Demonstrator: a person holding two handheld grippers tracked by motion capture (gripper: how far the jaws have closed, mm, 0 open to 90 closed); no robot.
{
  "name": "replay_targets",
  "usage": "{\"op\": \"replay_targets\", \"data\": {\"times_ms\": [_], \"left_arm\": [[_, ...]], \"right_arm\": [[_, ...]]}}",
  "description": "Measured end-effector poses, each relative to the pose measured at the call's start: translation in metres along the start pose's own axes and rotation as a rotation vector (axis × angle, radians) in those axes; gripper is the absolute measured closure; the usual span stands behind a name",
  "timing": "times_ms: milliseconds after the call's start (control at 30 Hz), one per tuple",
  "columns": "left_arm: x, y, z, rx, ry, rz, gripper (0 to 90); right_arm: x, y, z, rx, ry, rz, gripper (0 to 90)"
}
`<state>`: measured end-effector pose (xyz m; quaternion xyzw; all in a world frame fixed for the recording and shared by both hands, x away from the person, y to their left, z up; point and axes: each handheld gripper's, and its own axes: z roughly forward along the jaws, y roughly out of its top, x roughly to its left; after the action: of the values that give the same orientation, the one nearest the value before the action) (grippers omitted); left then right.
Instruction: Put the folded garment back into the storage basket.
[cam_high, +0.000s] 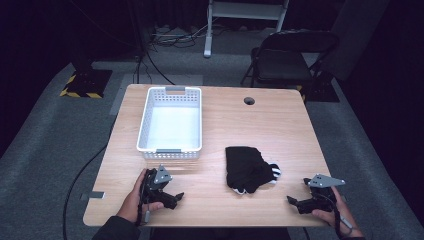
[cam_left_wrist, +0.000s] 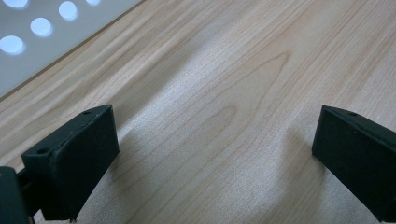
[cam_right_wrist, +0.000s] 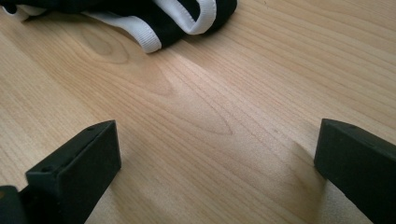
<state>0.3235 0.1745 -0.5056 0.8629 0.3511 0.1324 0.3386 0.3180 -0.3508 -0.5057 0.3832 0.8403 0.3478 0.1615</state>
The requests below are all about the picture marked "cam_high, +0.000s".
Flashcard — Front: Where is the person's right hand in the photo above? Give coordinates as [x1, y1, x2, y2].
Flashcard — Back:
[311, 185, 365, 239]

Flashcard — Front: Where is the grey tape strip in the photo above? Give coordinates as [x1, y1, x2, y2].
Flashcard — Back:
[80, 190, 106, 202]

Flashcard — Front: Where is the black floor cable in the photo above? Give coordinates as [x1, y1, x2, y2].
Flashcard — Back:
[62, 143, 110, 240]

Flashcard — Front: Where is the bundle of floor cables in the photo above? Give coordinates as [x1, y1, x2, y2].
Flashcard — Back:
[147, 23, 214, 50]

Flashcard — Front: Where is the black folding chair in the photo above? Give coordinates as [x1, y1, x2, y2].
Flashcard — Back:
[240, 30, 340, 90]

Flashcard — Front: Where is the person's left hand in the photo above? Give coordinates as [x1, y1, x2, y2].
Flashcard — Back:
[116, 168, 165, 224]

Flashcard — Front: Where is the black yellow striped stand base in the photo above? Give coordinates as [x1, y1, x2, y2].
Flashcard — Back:
[59, 68, 114, 100]

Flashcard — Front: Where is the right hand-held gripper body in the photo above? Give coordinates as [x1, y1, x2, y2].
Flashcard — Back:
[297, 173, 347, 215]

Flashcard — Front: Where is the white plastic basket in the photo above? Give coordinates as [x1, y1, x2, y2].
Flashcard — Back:
[136, 85, 203, 160]

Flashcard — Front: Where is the left hand-held gripper cable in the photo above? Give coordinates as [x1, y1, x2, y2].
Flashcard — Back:
[134, 172, 152, 227]

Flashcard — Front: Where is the hand-held gripper cable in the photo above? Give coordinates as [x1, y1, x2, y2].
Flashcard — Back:
[328, 192, 354, 238]
[134, 172, 152, 227]

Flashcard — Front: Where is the grey leaning board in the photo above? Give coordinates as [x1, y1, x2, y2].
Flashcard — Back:
[319, 0, 392, 82]

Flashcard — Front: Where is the white metal stand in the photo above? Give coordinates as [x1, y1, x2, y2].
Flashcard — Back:
[202, 0, 291, 59]

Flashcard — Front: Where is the right hand-held gripper cable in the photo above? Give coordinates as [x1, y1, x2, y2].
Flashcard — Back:
[328, 192, 354, 238]

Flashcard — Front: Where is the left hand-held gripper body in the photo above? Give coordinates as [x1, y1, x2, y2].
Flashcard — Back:
[141, 164, 178, 210]

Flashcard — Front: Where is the black white striped cloth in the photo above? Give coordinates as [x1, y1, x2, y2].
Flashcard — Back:
[232, 161, 282, 195]

